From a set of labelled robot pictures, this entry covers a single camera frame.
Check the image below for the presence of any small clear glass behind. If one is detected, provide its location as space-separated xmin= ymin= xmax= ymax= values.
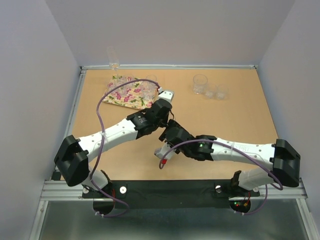
xmin=204 ymin=83 xmax=218 ymax=99

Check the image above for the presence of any tall clear stemmed glass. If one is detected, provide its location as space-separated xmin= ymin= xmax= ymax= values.
xmin=107 ymin=46 xmax=120 ymax=71

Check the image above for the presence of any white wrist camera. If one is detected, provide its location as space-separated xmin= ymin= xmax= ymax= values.
xmin=154 ymin=143 xmax=176 ymax=170
xmin=157 ymin=87 xmax=175 ymax=103

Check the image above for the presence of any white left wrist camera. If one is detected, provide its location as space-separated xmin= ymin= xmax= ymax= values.
xmin=157 ymin=87 xmax=175 ymax=103

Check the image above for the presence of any front aluminium rail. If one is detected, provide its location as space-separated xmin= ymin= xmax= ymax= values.
xmin=40 ymin=180 xmax=308 ymax=201

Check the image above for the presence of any large clear faceted tumbler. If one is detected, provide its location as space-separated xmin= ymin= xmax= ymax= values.
xmin=193 ymin=74 xmax=208 ymax=94

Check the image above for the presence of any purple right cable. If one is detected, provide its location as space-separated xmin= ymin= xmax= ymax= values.
xmin=159 ymin=139 xmax=285 ymax=216

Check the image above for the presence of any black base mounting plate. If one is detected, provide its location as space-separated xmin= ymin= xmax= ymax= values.
xmin=81 ymin=178 xmax=261 ymax=210

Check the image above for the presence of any clear faceted tumbler front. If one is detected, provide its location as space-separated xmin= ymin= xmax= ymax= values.
xmin=141 ymin=86 xmax=155 ymax=102

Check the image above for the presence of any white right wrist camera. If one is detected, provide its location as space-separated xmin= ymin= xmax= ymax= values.
xmin=154 ymin=143 xmax=176 ymax=170

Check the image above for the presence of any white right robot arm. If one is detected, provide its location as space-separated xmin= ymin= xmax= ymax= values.
xmin=154 ymin=120 xmax=301 ymax=195

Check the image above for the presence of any floral patterned tray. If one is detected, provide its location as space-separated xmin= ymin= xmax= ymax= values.
xmin=102 ymin=75 xmax=158 ymax=110

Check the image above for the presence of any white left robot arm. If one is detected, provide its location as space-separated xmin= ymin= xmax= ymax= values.
xmin=54 ymin=99 xmax=172 ymax=197

